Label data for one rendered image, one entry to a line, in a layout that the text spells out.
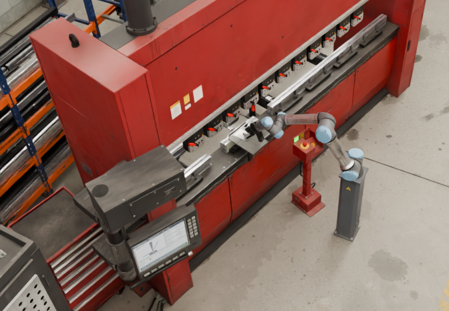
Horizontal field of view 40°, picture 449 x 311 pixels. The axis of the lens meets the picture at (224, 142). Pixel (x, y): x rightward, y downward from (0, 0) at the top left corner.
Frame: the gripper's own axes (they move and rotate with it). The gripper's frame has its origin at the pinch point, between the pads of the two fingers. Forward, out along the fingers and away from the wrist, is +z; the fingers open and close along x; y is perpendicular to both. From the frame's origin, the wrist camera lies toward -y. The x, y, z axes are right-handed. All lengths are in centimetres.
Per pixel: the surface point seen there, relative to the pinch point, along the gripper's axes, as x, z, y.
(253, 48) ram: -21, -49, 50
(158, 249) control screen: 137, -58, -2
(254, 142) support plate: 1.1, -4.2, -6.4
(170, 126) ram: 63, -32, 47
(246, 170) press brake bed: 6.8, 24.2, -22.0
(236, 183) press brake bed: 19.2, 29.3, -24.7
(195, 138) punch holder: 44, -13, 28
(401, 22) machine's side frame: -212, -9, -25
